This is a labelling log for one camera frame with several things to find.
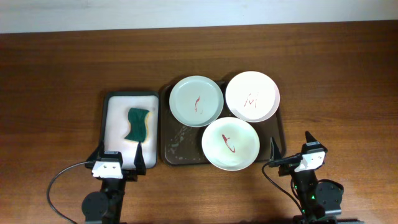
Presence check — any green yellow sponge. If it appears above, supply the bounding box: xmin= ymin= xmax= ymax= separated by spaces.
xmin=124 ymin=108 xmax=149 ymax=142

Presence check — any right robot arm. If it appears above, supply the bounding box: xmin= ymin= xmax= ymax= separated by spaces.
xmin=264 ymin=131 xmax=344 ymax=223

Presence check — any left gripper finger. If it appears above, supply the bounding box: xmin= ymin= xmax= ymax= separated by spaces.
xmin=134 ymin=142 xmax=146 ymax=174
xmin=93 ymin=141 xmax=104 ymax=161

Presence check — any pale green plate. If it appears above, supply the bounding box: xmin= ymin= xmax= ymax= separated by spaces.
xmin=169 ymin=75 xmax=224 ymax=128

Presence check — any white front plate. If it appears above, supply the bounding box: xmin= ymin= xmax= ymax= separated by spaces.
xmin=201 ymin=117 xmax=260 ymax=171

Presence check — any small dark tray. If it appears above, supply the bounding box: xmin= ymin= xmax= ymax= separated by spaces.
xmin=98 ymin=90 xmax=160 ymax=170

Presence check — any pinkish white plate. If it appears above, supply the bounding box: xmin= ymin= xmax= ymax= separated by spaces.
xmin=224 ymin=71 xmax=280 ymax=123

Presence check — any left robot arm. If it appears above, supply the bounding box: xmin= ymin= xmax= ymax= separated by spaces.
xmin=81 ymin=142 xmax=147 ymax=224

